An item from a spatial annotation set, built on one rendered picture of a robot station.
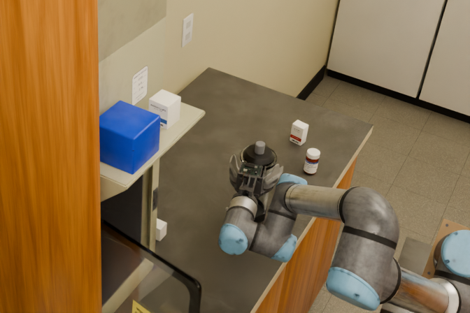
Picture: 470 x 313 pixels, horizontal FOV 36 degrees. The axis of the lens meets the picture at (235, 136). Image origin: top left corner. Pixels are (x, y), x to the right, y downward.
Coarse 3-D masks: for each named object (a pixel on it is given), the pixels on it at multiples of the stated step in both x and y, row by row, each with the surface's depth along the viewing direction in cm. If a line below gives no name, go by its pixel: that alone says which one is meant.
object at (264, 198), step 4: (244, 148) 213; (276, 156) 211; (244, 160) 208; (276, 160) 210; (268, 164) 208; (272, 164) 208; (272, 168) 212; (268, 172) 210; (264, 176) 210; (268, 192) 217; (260, 196) 214; (264, 196) 216; (260, 200) 215; (264, 200) 217; (260, 204) 216; (264, 204) 218; (260, 208) 218; (264, 208) 219; (256, 212) 218; (260, 212) 219; (256, 216) 219
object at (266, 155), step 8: (256, 144) 208; (264, 144) 208; (248, 152) 209; (256, 152) 209; (264, 152) 210; (272, 152) 211; (248, 160) 208; (256, 160) 207; (264, 160) 207; (272, 160) 209
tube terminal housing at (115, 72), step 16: (144, 32) 151; (160, 32) 157; (128, 48) 147; (144, 48) 153; (160, 48) 160; (112, 64) 144; (128, 64) 149; (144, 64) 156; (160, 64) 163; (112, 80) 146; (128, 80) 152; (160, 80) 165; (112, 96) 148; (128, 96) 154; (144, 176) 182; (144, 192) 185; (144, 208) 189; (144, 224) 193; (144, 240) 196
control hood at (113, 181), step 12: (180, 108) 165; (192, 108) 165; (180, 120) 161; (192, 120) 162; (168, 132) 157; (180, 132) 158; (168, 144) 154; (156, 156) 150; (108, 168) 145; (144, 168) 147; (108, 180) 143; (120, 180) 143; (132, 180) 143; (108, 192) 145; (120, 192) 144
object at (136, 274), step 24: (120, 240) 149; (120, 264) 153; (144, 264) 147; (168, 264) 142; (120, 288) 157; (144, 288) 151; (168, 288) 145; (192, 288) 140; (120, 312) 161; (168, 312) 149; (192, 312) 144
